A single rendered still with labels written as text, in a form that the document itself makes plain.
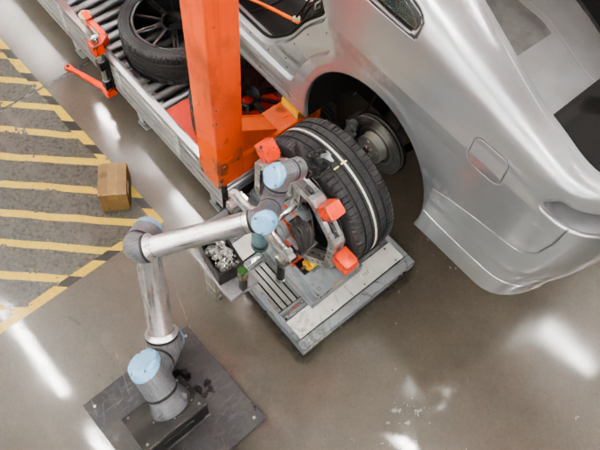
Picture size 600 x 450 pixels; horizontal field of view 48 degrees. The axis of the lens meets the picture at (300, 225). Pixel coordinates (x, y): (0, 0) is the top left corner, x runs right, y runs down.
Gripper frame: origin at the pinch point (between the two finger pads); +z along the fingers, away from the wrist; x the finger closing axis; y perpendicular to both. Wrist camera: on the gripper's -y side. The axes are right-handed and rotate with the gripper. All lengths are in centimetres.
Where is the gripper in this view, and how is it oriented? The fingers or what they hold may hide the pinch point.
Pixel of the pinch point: (327, 154)
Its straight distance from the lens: 275.1
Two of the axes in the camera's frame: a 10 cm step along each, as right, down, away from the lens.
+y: 6.5, 7.0, -3.1
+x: 4.2, -6.7, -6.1
